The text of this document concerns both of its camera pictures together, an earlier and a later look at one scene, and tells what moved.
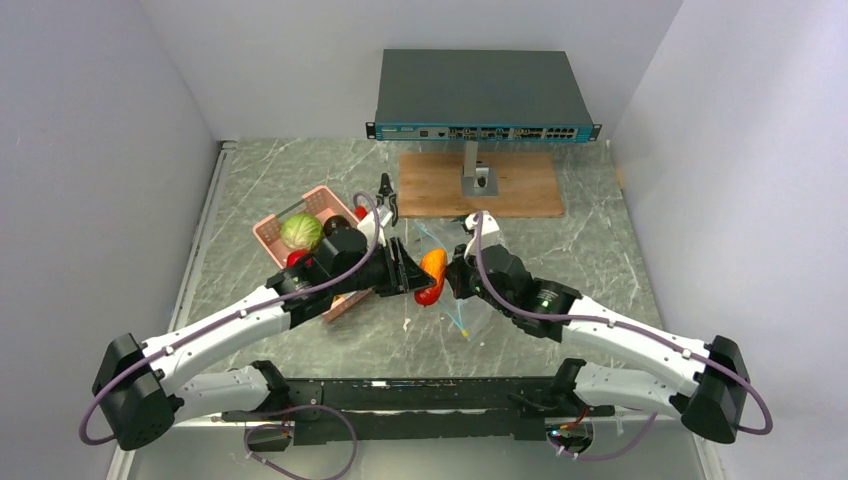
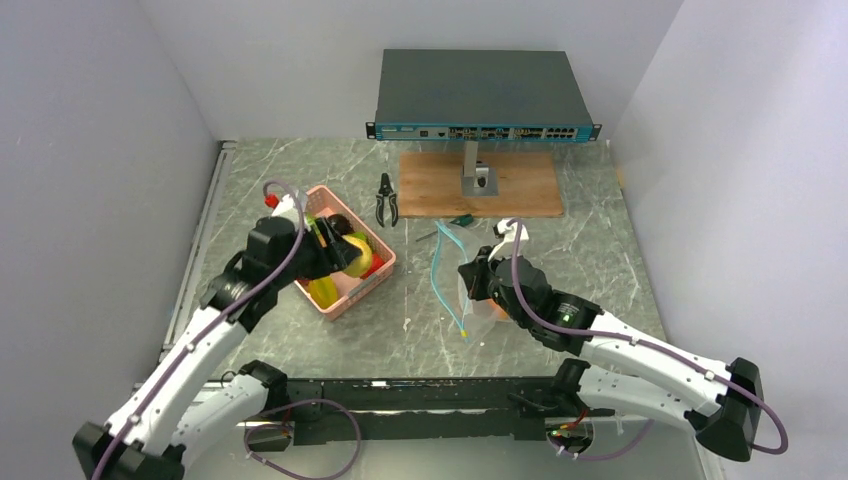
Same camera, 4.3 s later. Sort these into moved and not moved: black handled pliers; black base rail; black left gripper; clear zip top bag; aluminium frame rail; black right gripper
Moved: clear zip top bag; black left gripper
Not moved: black right gripper; black base rail; aluminium frame rail; black handled pliers
